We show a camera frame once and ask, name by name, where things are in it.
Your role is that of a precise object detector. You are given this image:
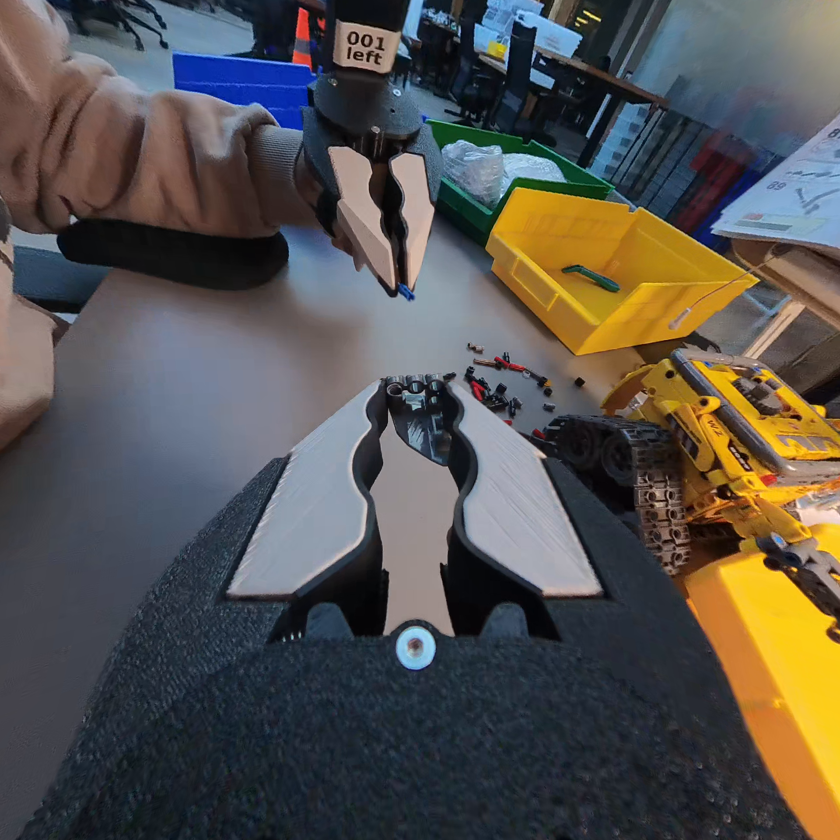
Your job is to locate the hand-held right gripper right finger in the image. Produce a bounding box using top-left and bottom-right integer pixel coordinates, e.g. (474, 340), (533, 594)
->
(440, 381), (605, 602)

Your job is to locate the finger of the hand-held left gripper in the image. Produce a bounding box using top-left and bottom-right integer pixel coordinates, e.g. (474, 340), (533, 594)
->
(392, 154), (437, 295)
(326, 146), (400, 295)

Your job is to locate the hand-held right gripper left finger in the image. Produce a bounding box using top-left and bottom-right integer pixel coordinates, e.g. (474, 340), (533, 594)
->
(226, 381), (392, 605)

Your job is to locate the pile of small pins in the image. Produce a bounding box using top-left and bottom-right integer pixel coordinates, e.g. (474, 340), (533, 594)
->
(466, 342), (588, 418)

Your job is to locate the blue grey connector assembly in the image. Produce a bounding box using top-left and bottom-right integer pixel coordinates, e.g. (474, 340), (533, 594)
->
(381, 373), (460, 467)

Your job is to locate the yellow tracked toy robot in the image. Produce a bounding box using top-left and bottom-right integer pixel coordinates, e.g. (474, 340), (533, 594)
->
(545, 348), (840, 618)

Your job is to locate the yellow parts tray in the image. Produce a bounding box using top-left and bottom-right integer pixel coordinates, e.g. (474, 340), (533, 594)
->
(683, 525), (840, 840)

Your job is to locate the person's left forearm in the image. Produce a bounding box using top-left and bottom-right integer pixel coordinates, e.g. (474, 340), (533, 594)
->
(0, 0), (322, 237)

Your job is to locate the green storage bin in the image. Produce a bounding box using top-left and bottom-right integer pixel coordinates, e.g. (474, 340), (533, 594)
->
(427, 121), (615, 248)

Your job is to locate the clear plastic bag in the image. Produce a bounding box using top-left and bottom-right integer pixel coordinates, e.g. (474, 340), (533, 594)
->
(443, 138), (568, 208)

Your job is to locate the blue storage bin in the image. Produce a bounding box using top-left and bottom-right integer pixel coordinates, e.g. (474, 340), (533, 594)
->
(174, 50), (316, 130)

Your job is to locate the black office chair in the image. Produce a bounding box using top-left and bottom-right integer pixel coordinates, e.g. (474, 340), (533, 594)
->
(453, 16), (542, 130)

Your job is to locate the green curved tool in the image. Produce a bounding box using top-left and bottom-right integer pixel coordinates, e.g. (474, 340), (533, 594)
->
(562, 264), (622, 292)

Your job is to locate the yellow storage bin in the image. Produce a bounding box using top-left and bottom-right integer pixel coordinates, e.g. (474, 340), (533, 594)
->
(486, 187), (760, 355)

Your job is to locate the instruction booklet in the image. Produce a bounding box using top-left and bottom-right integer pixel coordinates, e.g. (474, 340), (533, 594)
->
(712, 116), (840, 257)

